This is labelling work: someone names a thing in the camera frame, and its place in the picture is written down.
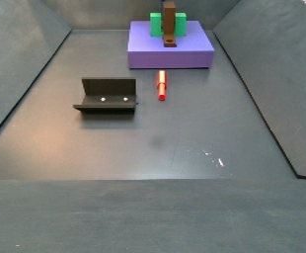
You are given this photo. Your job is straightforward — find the green U-shaped block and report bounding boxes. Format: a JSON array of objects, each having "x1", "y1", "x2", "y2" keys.
[{"x1": 152, "y1": 13, "x2": 188, "y2": 37}]

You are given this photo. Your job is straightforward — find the red peg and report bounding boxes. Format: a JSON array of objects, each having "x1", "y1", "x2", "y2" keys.
[{"x1": 157, "y1": 70, "x2": 166, "y2": 101}]

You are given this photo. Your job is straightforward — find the black angle fixture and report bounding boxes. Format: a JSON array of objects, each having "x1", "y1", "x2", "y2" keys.
[{"x1": 74, "y1": 77, "x2": 138, "y2": 113}]

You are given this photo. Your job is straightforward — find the brown L-shaped bracket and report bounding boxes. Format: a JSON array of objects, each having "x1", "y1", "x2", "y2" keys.
[{"x1": 162, "y1": 1, "x2": 177, "y2": 47}]

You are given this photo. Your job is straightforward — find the purple base block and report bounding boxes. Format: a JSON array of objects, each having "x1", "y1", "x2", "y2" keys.
[{"x1": 129, "y1": 21, "x2": 216, "y2": 69}]

